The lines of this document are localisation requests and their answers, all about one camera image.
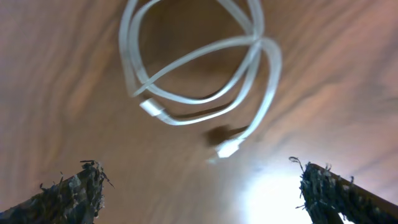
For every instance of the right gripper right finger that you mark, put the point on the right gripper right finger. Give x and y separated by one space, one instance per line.
329 198

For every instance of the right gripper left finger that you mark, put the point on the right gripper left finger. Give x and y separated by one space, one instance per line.
77 199

